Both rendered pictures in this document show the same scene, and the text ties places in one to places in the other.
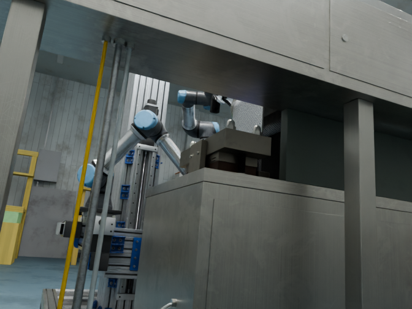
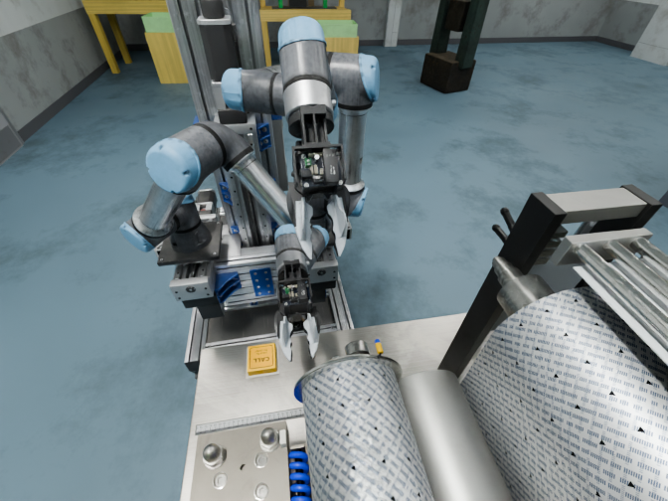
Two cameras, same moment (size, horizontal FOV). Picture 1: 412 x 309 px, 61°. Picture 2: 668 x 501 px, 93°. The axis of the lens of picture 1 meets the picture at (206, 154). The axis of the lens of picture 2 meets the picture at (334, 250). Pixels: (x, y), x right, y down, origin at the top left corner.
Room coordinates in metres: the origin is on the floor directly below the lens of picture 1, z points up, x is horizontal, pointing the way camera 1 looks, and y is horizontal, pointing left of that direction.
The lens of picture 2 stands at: (1.24, -0.17, 1.67)
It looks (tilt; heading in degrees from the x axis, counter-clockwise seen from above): 44 degrees down; 12
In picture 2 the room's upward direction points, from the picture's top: 2 degrees clockwise
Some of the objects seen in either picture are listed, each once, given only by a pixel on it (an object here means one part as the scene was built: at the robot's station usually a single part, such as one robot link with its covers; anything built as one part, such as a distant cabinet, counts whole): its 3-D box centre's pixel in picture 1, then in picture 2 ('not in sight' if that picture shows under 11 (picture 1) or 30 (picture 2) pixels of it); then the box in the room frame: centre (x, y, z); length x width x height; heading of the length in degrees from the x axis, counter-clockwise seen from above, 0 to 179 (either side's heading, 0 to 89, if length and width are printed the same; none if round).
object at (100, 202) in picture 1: (99, 200); (188, 231); (2.03, 0.58, 0.87); 0.15 x 0.15 x 0.10
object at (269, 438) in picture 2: not in sight; (268, 436); (1.39, -0.03, 1.05); 0.04 x 0.04 x 0.04
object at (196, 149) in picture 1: (196, 159); not in sight; (1.16, 0.03, 0.97); 0.10 x 0.03 x 0.11; 23
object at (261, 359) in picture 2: not in sight; (261, 359); (1.58, 0.08, 0.91); 0.07 x 0.07 x 0.02; 23
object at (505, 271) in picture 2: not in sight; (507, 272); (1.60, -0.35, 1.34); 0.06 x 0.03 x 0.03; 23
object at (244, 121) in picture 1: (246, 132); not in sight; (1.29, -0.15, 1.11); 0.23 x 0.01 x 0.18; 23
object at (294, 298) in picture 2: not in sight; (294, 291); (1.66, 0.01, 1.12); 0.12 x 0.08 x 0.09; 23
